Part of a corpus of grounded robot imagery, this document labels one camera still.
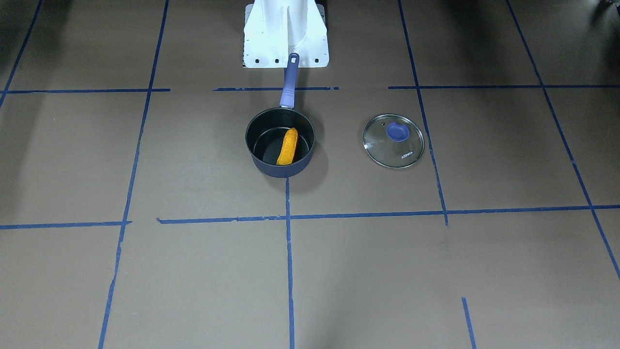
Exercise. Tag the yellow corn cob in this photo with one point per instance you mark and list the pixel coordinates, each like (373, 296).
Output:
(288, 148)

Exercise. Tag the glass pot lid blue knob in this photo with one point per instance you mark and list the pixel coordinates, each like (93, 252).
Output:
(393, 141)

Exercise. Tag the dark blue saucepan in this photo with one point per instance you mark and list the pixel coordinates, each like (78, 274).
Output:
(281, 140)

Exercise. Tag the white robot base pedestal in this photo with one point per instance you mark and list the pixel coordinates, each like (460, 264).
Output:
(273, 29)

